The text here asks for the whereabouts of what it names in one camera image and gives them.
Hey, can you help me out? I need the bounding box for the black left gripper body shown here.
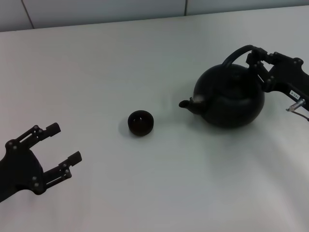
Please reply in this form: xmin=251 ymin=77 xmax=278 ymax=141
xmin=0 ymin=140 xmax=47 ymax=203

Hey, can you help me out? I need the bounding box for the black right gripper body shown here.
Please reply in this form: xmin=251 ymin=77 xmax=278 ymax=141
xmin=264 ymin=58 xmax=309 ymax=112

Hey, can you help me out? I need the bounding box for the black round teapot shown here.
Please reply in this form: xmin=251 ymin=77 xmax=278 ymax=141
xmin=178 ymin=44 xmax=266 ymax=129

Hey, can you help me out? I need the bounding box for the small dark teacup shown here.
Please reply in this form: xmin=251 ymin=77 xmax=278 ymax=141
xmin=127 ymin=110 xmax=155 ymax=136

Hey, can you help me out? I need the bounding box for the right gripper plug with cable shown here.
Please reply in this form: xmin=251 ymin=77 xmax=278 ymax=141
xmin=286 ymin=98 xmax=309 ymax=121

